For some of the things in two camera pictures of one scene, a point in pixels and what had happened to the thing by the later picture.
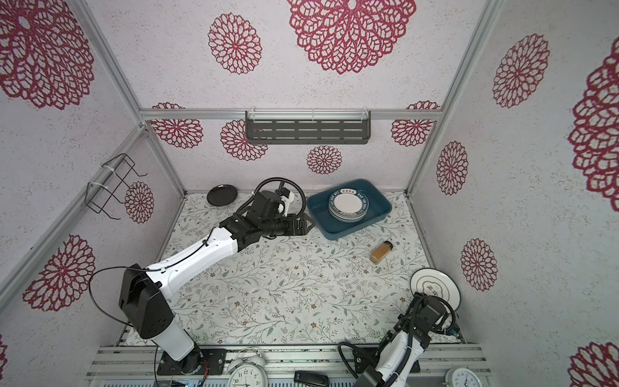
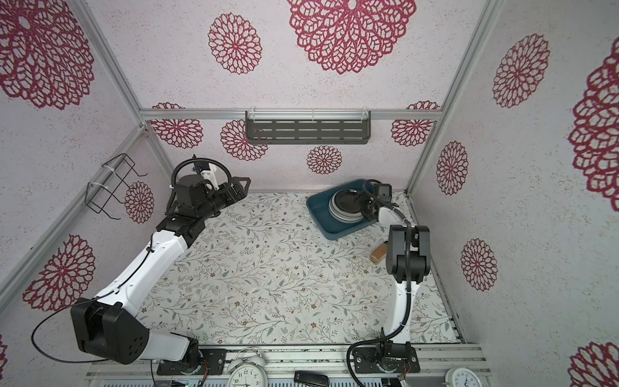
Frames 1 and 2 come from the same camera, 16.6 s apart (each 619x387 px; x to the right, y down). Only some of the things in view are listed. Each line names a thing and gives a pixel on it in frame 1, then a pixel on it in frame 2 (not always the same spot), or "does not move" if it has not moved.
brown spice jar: [380, 251] does not move
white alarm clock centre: [247, 372] does not move
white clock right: [462, 377] does not move
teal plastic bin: [379, 208] does not move
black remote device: [311, 377] does not move
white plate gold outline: [436, 282] → [341, 214]
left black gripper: [293, 229] → [239, 192]
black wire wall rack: [97, 197] does not move
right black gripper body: [410, 314] → [367, 202]
